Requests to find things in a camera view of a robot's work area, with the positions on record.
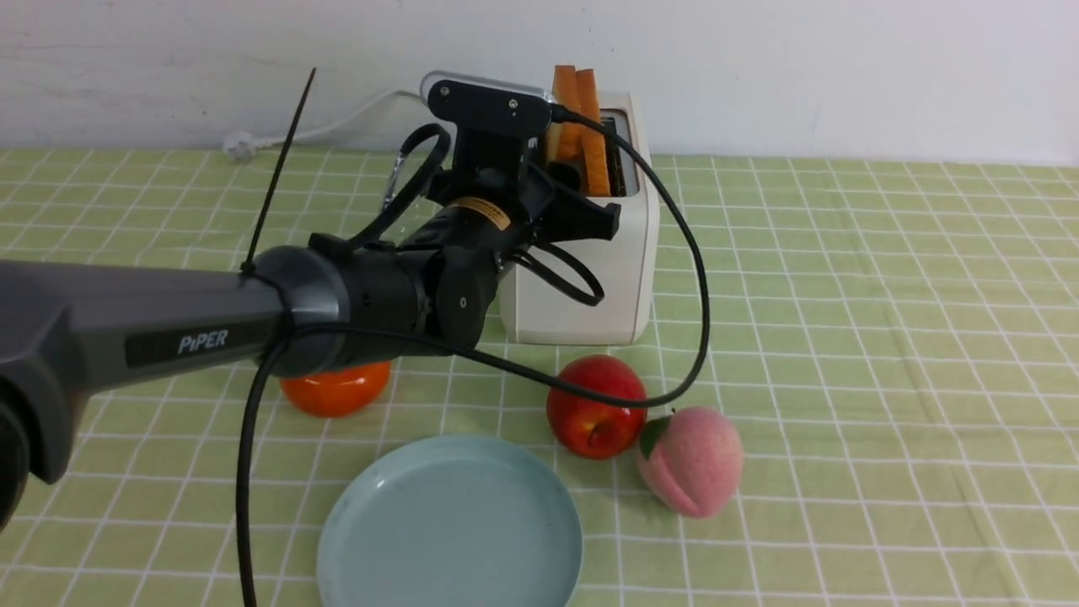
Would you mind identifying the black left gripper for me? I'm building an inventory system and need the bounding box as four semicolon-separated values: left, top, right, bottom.
427;127;620;245

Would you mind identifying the toast slice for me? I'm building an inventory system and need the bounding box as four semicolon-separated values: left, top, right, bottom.
545;64;583;164
577;69;612;197

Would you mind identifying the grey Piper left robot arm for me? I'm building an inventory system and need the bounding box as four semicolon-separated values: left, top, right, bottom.
2;123;620;522

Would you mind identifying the white two-slot toaster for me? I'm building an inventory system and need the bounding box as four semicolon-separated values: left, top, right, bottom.
497;143;664;346

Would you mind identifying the red apple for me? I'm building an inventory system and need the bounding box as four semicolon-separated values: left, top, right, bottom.
546;354;647;459

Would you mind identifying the black zip tie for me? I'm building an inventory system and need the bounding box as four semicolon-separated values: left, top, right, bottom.
240;67;317;277

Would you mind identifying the pink peach with leaf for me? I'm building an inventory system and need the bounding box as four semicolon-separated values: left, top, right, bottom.
636;406;745;519

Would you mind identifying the orange persimmon with green leaf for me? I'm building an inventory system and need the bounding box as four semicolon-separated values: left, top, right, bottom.
278;361;392;419

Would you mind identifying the light blue round plate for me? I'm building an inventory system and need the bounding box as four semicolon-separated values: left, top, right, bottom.
316;434;583;606

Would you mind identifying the green checkered tablecloth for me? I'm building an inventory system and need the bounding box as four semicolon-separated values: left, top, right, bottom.
1;149;1078;606

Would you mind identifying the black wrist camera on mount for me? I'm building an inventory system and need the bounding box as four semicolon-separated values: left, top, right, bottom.
419;72;554;139

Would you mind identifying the white power cable with plug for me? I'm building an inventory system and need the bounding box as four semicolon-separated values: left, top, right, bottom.
224;89;427;164

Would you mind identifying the black camera cable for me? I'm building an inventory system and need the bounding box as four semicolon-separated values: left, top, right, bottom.
236;105;711;607

